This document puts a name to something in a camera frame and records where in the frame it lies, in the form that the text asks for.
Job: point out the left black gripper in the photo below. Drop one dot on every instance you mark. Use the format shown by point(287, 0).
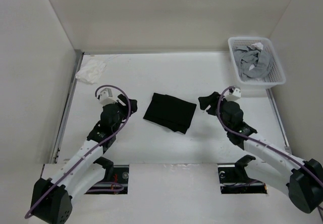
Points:
point(122, 99)

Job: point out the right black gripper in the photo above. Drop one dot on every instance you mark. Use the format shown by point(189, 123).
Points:
point(205, 101)

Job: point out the black tank top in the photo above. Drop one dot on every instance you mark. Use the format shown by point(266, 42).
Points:
point(170, 112)

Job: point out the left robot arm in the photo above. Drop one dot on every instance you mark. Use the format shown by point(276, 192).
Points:
point(53, 198)

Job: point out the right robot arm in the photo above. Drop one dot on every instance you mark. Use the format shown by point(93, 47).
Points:
point(298, 179)

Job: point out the grey tank top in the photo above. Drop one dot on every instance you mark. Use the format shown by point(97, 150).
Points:
point(252, 64)

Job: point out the white crumpled cloth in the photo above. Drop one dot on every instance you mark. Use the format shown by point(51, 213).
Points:
point(91, 71)

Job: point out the white plastic basket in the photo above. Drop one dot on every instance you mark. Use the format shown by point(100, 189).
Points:
point(276, 75)

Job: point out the white cloth in basket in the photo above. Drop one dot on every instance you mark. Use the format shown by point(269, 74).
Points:
point(258, 45)

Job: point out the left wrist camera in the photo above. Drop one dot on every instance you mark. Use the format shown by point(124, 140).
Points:
point(106, 95)

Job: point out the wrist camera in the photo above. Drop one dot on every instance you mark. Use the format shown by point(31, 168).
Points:
point(106, 95)
point(234, 94)

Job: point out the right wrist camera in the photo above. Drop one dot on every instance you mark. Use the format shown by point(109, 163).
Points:
point(234, 94)

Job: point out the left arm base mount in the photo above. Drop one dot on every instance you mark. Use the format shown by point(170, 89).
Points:
point(114, 184)

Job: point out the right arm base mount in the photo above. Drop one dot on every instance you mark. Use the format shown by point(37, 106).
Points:
point(232, 183)

